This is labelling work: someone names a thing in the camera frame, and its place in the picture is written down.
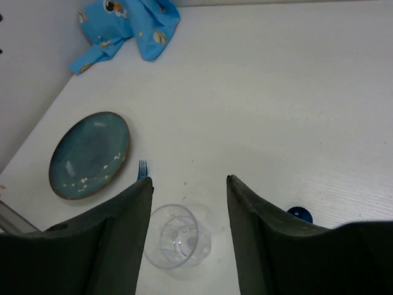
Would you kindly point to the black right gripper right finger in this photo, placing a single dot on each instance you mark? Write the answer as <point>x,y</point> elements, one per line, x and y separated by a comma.
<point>278,253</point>

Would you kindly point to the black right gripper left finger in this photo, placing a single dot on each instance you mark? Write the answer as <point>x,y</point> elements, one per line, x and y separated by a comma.
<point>96,252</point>

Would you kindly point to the blue metal spoon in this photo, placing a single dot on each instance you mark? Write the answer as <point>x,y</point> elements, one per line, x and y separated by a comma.
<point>301,213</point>

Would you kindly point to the clear plastic cup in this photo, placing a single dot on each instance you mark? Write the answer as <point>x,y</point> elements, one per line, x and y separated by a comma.
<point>175,238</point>

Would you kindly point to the blue metal fork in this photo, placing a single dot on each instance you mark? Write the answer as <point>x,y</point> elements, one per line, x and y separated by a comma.
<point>143,170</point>

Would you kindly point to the teal ceramic plate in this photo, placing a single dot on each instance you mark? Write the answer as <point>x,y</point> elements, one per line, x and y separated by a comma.
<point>89,155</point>

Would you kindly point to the blue cartoon print cloth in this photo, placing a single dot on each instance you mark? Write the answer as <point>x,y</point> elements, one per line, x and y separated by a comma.
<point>109,24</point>

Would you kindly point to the aluminium table rail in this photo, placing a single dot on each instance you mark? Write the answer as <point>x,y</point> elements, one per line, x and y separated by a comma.
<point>14,223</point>

